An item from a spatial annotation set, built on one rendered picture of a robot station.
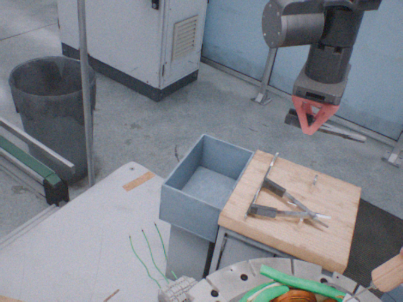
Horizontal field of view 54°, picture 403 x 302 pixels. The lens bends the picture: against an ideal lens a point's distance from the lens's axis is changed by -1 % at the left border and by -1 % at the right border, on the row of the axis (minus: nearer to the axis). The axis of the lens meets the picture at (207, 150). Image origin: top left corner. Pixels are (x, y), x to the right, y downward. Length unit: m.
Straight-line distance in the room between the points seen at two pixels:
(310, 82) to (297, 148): 2.09
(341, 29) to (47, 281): 0.71
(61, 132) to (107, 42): 1.16
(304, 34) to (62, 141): 1.61
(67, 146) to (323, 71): 1.60
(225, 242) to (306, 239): 0.13
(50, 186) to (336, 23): 0.82
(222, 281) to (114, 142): 2.00
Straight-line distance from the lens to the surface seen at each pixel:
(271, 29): 0.53
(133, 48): 2.80
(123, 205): 1.02
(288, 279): 0.47
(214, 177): 0.81
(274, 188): 0.66
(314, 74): 0.58
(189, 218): 0.68
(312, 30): 0.52
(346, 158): 2.74
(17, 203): 2.17
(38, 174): 1.15
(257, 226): 0.63
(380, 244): 2.26
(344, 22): 0.55
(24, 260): 0.94
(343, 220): 0.69
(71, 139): 2.01
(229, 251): 0.70
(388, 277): 0.31
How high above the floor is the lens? 1.52
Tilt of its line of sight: 38 degrees down
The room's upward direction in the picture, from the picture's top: 10 degrees clockwise
